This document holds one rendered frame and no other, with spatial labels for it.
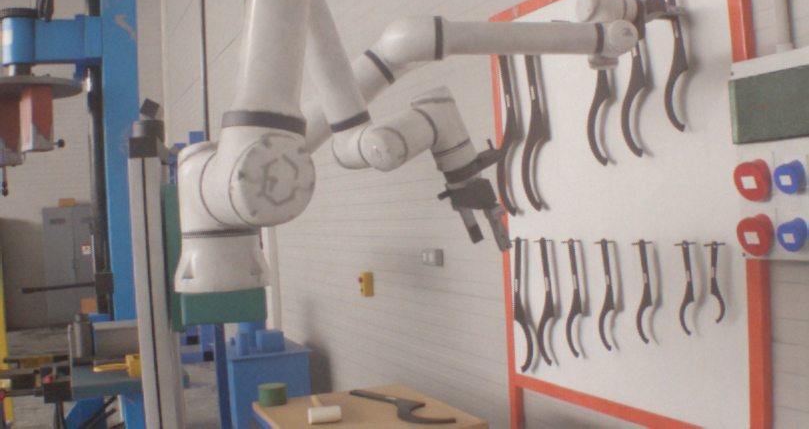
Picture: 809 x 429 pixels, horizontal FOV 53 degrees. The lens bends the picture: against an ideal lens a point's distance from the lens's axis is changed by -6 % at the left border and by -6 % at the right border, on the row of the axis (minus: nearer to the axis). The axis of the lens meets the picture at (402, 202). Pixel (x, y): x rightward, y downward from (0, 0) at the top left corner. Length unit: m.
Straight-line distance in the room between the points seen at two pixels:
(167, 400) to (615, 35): 1.41
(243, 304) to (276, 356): 4.51
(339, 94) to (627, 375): 1.64
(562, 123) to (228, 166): 1.94
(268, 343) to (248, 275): 4.57
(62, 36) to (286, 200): 2.75
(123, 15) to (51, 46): 0.36
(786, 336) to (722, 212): 0.40
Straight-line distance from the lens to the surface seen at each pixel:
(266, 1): 1.54
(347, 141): 1.77
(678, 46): 2.63
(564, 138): 3.21
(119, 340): 3.58
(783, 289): 2.46
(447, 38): 2.19
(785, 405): 2.52
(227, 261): 1.61
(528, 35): 2.24
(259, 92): 1.50
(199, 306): 1.61
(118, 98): 4.01
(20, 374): 3.81
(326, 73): 1.75
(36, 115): 3.87
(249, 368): 6.08
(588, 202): 3.09
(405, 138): 1.66
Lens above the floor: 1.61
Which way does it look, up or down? level
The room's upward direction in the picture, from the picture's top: 3 degrees counter-clockwise
